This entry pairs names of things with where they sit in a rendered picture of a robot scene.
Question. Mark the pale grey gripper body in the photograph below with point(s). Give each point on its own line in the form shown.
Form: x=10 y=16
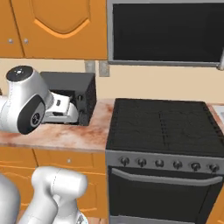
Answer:
x=72 y=115

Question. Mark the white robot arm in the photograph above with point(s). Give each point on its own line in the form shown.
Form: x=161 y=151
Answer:
x=26 y=102

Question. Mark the black coffee machine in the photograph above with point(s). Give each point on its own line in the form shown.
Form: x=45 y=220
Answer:
x=87 y=96

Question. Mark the silver drawer knob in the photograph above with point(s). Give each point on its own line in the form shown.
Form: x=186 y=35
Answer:
x=68 y=160

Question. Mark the orange drawer front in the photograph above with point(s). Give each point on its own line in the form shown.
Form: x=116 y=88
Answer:
x=58 y=160
x=17 y=157

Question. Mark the dark stove knob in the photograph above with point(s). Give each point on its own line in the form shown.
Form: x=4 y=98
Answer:
x=159 y=163
x=214 y=167
x=124 y=160
x=195 y=166
x=142 y=162
x=177 y=164

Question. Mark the orange base cupboard door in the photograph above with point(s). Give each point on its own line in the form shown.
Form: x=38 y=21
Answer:
x=96 y=192
x=23 y=180

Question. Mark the silver cupboard knob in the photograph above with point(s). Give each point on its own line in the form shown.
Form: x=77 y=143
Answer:
x=10 y=40
x=26 y=41

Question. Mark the black stove with oven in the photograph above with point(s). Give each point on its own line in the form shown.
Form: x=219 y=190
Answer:
x=163 y=128

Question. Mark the black oven door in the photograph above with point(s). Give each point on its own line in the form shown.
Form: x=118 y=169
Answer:
x=157 y=201

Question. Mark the black microwave oven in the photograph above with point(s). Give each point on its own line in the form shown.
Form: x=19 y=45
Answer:
x=166 y=32

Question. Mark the grey wall socket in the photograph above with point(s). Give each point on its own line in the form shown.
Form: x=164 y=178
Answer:
x=103 y=68
x=89 y=66

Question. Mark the orange wall cupboard door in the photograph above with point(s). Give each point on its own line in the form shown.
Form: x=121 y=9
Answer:
x=8 y=26
x=67 y=29

